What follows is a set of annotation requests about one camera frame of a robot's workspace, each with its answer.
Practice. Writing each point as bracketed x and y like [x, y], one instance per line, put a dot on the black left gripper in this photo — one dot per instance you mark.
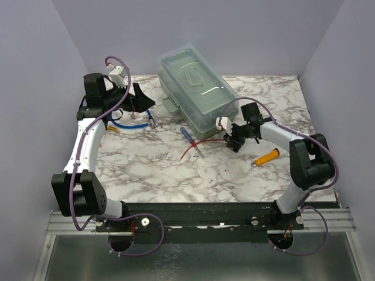
[141, 101]

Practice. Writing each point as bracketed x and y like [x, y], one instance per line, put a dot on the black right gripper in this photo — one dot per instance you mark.
[231, 139]

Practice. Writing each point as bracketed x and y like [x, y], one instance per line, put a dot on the small silver key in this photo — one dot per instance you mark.
[133, 114]

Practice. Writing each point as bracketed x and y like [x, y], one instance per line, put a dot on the blue cable lock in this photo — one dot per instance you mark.
[151, 121]

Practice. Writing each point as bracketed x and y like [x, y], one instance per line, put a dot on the red cable lock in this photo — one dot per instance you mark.
[199, 143]

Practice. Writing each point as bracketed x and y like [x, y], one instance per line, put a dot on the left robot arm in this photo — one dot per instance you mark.
[77, 189]

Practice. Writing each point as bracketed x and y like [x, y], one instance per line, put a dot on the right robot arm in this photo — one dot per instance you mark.
[312, 166]

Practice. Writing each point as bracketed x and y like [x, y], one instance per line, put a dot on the black cylinder lock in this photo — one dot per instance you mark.
[235, 144]

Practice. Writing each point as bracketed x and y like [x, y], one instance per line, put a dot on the clear plastic storage box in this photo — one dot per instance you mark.
[195, 91]

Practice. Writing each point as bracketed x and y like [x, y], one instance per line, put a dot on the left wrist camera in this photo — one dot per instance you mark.
[117, 75]

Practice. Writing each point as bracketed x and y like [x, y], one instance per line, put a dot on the yellow handled pliers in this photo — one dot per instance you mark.
[111, 128]

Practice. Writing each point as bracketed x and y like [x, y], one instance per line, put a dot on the orange handled tool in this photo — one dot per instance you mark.
[266, 158]

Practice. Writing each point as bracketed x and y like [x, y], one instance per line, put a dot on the blue handled screwdriver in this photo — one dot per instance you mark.
[190, 140]

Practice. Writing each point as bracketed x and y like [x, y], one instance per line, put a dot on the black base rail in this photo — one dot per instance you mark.
[189, 223]

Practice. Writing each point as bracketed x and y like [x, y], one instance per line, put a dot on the aluminium frame rail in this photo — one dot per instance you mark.
[156, 168]

